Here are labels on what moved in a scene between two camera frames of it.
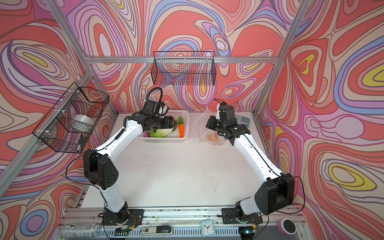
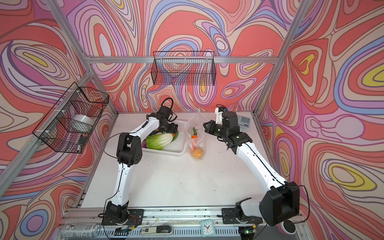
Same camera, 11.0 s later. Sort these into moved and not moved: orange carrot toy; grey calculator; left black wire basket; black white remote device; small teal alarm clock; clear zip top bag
Moved: orange carrot toy; clear zip top bag
Not moved: left black wire basket; black white remote device; small teal alarm clock; grey calculator
